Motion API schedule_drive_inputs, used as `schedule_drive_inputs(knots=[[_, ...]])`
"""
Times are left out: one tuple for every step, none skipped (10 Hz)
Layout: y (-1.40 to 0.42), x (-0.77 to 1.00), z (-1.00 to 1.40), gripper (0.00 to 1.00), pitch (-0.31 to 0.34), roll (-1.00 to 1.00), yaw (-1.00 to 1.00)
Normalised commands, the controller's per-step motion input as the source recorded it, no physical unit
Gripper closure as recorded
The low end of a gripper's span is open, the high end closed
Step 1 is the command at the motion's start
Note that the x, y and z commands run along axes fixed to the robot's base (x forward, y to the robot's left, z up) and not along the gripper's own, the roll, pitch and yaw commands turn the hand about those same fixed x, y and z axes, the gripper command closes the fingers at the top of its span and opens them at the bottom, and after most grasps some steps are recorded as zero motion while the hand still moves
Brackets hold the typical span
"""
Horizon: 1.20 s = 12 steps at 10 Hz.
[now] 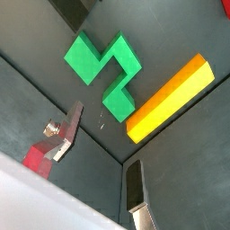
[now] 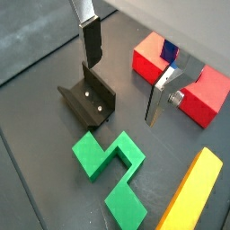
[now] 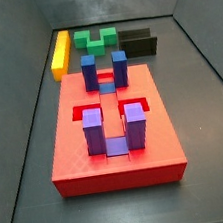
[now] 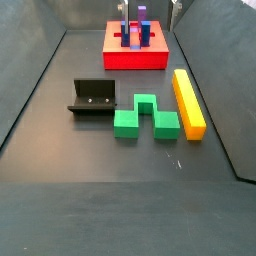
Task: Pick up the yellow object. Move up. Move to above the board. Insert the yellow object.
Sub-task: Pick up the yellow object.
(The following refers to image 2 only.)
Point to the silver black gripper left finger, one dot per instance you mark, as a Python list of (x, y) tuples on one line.
[(89, 30)]

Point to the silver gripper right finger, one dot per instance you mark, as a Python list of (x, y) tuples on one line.
[(184, 70)]

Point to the yellow rectangular block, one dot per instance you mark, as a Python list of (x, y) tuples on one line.
[(187, 203)]

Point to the red board base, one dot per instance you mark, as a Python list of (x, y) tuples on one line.
[(202, 99)]

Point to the green zigzag block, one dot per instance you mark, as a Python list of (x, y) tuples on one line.
[(108, 182)]

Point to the blue left upright post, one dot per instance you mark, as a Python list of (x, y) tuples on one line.
[(169, 51)]

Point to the black angled bracket holder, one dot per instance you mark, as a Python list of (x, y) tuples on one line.
[(91, 100)]

